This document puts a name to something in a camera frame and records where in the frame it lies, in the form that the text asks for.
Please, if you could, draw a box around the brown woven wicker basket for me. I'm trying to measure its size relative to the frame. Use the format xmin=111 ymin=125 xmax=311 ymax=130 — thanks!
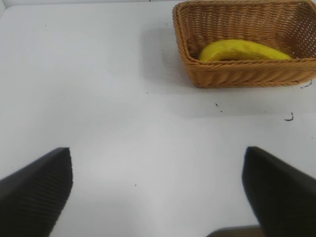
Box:
xmin=172 ymin=0 xmax=316 ymax=89

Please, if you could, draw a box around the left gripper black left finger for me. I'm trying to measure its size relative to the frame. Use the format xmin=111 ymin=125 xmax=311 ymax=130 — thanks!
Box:
xmin=0 ymin=147 xmax=74 ymax=237

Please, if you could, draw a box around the yellow banana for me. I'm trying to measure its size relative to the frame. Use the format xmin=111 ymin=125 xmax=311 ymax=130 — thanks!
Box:
xmin=198 ymin=39 xmax=293 ymax=63

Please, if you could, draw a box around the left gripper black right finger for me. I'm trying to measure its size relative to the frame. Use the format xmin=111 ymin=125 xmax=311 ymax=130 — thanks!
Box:
xmin=241 ymin=146 xmax=316 ymax=237

